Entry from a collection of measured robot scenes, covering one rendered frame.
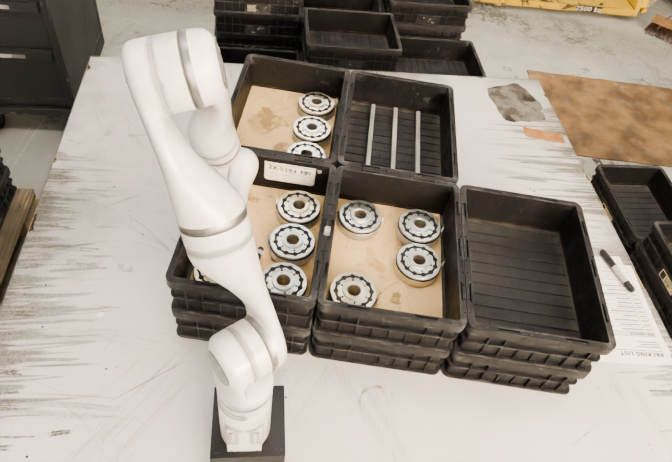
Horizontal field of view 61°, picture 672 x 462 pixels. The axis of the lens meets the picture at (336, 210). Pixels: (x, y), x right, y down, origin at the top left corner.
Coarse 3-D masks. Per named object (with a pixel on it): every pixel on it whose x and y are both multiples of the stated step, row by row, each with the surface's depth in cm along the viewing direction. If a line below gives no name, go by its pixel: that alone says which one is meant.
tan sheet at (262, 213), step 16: (256, 192) 141; (272, 192) 142; (256, 208) 138; (272, 208) 139; (320, 208) 140; (256, 224) 135; (272, 224) 135; (320, 224) 137; (256, 240) 132; (192, 272) 124; (304, 272) 127
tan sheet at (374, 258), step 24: (336, 216) 139; (384, 216) 141; (336, 240) 134; (360, 240) 135; (384, 240) 136; (336, 264) 130; (360, 264) 131; (384, 264) 131; (384, 288) 127; (408, 288) 128; (432, 288) 128; (408, 312) 124; (432, 312) 124
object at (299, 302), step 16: (288, 160) 136; (304, 160) 137; (320, 240) 121; (176, 256) 116; (320, 256) 118; (320, 272) 116; (176, 288) 111; (192, 288) 111; (208, 288) 110; (224, 288) 110; (288, 304) 111; (304, 304) 111
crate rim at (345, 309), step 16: (336, 176) 134; (384, 176) 136; (400, 176) 137; (336, 192) 133; (336, 208) 128; (464, 272) 120; (320, 288) 113; (464, 288) 117; (320, 304) 111; (336, 304) 111; (352, 304) 111; (464, 304) 115; (384, 320) 112; (400, 320) 111; (416, 320) 111; (432, 320) 111; (448, 320) 112; (464, 320) 112
